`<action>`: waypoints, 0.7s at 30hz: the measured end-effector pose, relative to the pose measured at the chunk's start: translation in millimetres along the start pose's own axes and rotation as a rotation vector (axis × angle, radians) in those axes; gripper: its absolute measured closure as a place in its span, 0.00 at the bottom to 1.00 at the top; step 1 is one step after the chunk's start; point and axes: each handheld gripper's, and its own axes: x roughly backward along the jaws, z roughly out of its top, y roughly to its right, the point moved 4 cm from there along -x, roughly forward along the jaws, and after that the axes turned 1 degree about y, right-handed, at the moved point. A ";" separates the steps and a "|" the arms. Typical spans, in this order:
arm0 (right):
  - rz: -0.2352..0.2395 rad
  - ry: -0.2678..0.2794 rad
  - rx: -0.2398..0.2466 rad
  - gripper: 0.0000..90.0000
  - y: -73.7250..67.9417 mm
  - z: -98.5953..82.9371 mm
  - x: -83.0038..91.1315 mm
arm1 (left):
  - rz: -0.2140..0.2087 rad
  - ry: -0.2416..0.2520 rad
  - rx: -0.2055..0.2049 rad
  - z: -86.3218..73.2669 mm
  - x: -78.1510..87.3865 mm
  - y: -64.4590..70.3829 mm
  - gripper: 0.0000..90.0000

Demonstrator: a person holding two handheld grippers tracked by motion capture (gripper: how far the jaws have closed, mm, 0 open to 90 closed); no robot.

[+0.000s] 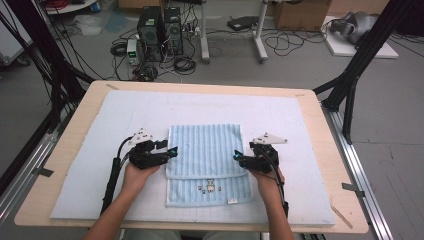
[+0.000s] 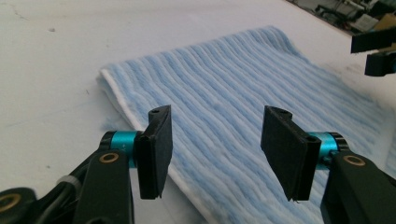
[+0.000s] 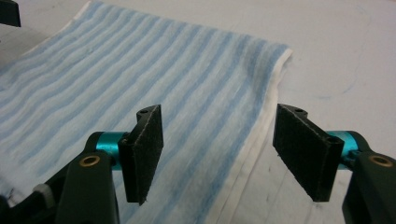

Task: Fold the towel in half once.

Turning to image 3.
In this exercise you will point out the blue striped towel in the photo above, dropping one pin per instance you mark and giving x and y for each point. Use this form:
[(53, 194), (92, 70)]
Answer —
[(155, 62)]

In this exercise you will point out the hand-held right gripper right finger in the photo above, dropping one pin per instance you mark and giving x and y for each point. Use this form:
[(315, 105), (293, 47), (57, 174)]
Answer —
[(308, 155)]

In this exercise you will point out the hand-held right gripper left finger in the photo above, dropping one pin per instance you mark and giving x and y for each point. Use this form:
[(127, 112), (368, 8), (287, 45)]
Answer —
[(141, 155)]

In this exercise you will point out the white foam mat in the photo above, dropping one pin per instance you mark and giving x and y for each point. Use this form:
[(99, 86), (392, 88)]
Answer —
[(342, 62)]

